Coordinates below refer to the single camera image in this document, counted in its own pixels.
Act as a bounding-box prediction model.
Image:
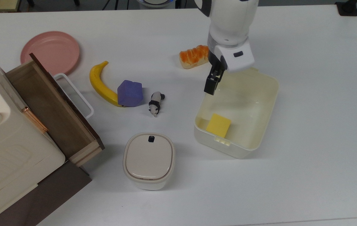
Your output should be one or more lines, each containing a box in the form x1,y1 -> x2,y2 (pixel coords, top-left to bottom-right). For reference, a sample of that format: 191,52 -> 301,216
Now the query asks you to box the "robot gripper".
204,41 -> 255,95

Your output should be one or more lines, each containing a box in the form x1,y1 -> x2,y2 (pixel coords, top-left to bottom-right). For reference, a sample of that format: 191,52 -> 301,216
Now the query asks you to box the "cream plastic box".
194,67 -> 280,159

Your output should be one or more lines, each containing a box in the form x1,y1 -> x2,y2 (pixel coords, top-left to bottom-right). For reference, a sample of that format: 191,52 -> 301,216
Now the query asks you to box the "toy bread with orange topping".
179,45 -> 210,69

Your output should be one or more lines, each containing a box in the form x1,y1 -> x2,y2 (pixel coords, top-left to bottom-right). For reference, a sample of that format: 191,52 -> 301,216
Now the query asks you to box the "yellow foam block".
206,113 -> 232,139

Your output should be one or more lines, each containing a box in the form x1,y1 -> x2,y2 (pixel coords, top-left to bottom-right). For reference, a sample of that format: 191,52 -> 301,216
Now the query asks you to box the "small panda figurine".
148,91 -> 166,118

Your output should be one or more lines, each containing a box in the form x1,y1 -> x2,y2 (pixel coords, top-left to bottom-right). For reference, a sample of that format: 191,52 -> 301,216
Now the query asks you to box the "purple foam cube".
117,80 -> 143,108

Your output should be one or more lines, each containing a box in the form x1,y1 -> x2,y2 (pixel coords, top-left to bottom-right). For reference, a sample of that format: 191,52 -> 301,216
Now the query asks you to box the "beige lidded trash can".
123,132 -> 176,191

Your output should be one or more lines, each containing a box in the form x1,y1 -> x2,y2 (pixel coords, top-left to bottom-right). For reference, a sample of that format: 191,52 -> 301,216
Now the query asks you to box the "yellow toy banana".
89,61 -> 124,108

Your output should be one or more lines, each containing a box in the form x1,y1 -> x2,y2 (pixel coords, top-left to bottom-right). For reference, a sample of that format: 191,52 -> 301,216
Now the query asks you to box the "pink plastic plate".
20,31 -> 81,76

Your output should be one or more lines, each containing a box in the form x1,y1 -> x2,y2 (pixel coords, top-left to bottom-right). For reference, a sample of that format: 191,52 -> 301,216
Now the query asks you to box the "dark brown wooden drawer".
5,53 -> 105,167

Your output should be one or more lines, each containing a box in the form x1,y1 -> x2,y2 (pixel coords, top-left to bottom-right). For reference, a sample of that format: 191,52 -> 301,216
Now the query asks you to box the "copper metal latch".
22,106 -> 49,134

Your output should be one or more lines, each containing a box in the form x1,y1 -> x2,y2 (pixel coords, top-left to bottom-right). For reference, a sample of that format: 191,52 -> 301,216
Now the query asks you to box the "dark brown cabinet base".
0,160 -> 93,226

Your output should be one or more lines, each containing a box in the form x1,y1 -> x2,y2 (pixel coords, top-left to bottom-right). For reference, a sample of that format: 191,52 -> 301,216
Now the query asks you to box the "cream plastic cabinet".
0,46 -> 67,217

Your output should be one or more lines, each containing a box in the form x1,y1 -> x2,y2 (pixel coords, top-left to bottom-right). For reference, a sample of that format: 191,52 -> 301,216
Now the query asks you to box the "white drawer handle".
53,73 -> 94,119

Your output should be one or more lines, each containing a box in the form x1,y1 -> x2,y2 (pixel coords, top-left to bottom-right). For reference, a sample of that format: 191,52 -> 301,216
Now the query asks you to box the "black camera stand base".
335,0 -> 357,17

